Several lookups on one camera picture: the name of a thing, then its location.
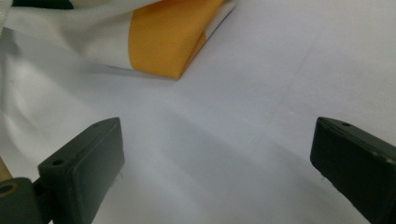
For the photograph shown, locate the white tote bag orange green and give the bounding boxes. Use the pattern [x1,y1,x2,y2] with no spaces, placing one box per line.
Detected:
[0,0,239,81]

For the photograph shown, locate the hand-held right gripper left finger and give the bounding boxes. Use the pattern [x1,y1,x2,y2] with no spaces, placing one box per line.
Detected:
[37,117,126,224]

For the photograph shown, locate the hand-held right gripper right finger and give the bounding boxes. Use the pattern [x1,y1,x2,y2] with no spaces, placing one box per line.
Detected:
[309,116,396,224]

